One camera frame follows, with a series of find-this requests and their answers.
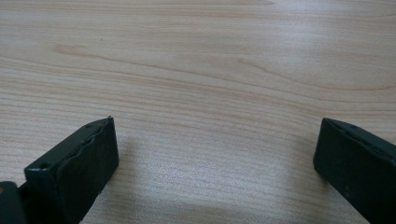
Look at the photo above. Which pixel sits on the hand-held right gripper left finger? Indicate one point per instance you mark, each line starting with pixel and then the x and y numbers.
pixel 77 174

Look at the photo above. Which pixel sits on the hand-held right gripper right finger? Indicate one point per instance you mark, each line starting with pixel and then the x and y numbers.
pixel 358 168

